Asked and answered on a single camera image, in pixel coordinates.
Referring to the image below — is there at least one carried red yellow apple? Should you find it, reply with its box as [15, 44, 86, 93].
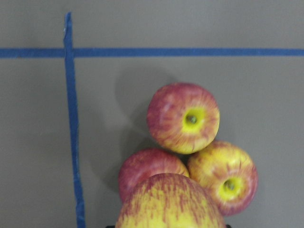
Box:
[115, 173, 226, 228]

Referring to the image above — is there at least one red yellow apple front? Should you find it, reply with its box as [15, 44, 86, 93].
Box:
[146, 82, 220, 154]

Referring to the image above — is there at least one red yellow apple back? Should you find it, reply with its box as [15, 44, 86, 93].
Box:
[118, 148, 190, 202]

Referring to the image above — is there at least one red yellow apple side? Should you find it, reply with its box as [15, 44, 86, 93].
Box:
[187, 141, 258, 216]

